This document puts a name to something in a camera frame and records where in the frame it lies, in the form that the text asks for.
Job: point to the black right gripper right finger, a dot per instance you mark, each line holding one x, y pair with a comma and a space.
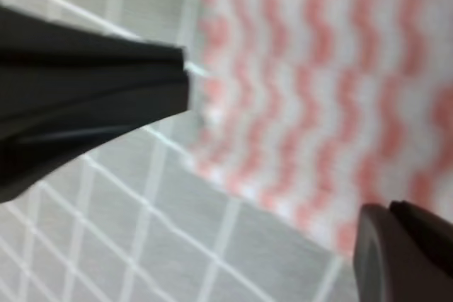
420, 255

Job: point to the pink white wavy towel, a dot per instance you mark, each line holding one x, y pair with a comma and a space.
316, 107

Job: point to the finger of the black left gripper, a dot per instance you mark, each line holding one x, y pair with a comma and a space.
31, 41
35, 146

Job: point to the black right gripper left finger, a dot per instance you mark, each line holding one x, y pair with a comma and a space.
378, 231

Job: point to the grey checked tablecloth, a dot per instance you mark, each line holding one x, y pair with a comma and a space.
129, 222

